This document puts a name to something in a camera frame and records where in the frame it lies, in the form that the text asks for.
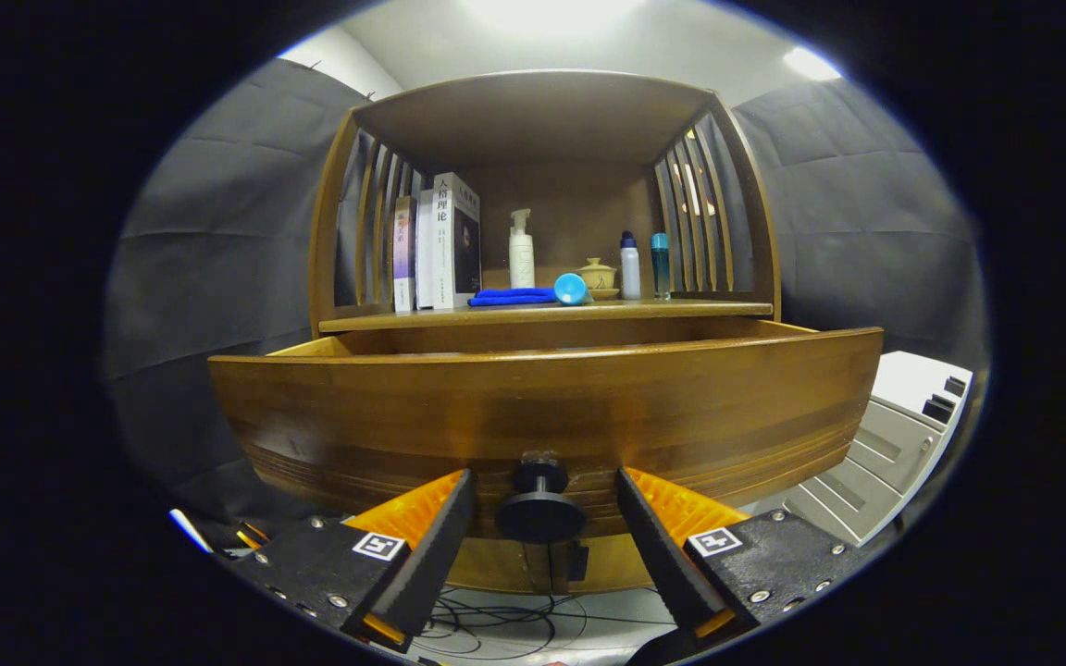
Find thick white portrait book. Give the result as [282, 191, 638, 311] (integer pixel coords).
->
[432, 172, 482, 310]

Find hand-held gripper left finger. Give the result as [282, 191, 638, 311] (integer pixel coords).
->
[223, 468, 479, 654]

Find brown wooden cabinet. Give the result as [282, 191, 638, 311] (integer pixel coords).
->
[308, 69, 782, 595]

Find wooden cabinet door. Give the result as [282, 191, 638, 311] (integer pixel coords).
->
[542, 538, 654, 593]
[448, 538, 543, 593]

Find rectangular ceiling light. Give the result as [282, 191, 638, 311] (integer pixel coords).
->
[781, 46, 841, 82]

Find wooden countertop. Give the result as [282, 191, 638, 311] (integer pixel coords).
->
[318, 298, 775, 334]

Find yellow lidded teacup with saucer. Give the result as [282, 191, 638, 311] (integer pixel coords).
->
[575, 257, 620, 302]

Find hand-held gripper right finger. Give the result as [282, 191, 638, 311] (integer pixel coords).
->
[617, 466, 867, 648]

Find purple spine book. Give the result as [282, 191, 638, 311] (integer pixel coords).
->
[392, 195, 418, 313]

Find black backdrop cloth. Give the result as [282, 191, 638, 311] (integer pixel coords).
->
[103, 57, 992, 528]

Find white pump bottle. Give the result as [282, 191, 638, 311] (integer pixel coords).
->
[509, 208, 536, 290]

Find brown wooden drawer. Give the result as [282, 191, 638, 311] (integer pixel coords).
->
[207, 317, 886, 547]

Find white bottle dark blue cap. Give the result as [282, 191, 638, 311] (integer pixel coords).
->
[619, 230, 642, 301]

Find clear blue bottle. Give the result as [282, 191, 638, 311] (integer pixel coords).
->
[650, 232, 672, 301]

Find folded blue cloth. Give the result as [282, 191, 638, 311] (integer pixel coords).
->
[467, 287, 560, 308]

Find black floor cables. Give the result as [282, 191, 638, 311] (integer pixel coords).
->
[413, 592, 682, 665]

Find thin white book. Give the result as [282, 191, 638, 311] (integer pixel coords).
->
[415, 189, 437, 311]

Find white drawer unit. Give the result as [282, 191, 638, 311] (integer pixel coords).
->
[783, 350, 974, 547]

